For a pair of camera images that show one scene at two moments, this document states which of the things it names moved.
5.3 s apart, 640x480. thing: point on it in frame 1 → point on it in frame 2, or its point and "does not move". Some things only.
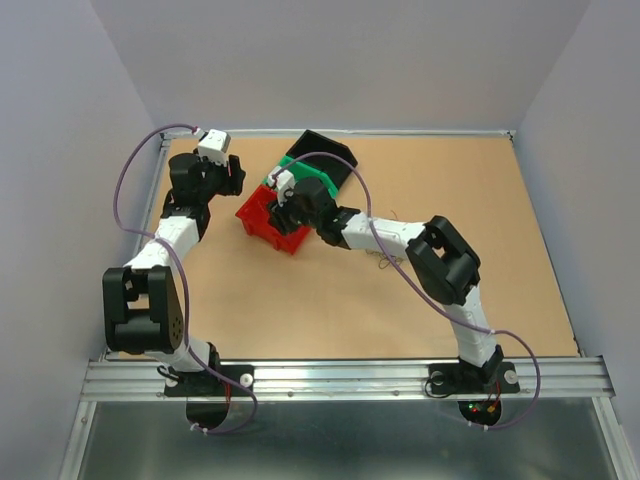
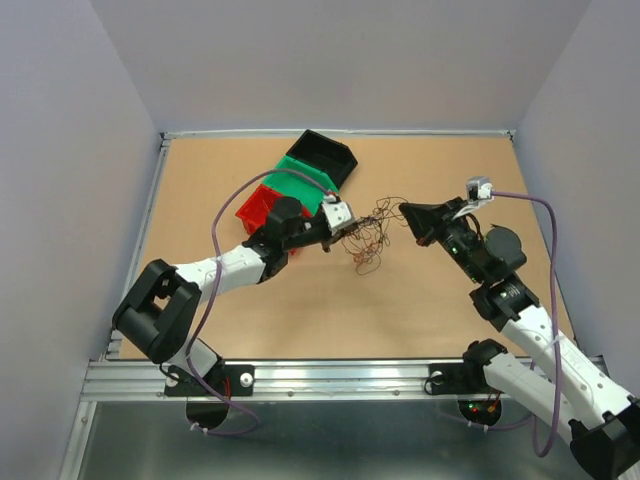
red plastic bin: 255,219 does not move
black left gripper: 232,184 → 328,238
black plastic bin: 311,142 does not move
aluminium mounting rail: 548,379 does not move
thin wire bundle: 383,262 → 369,234
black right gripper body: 290,216 → 456,235
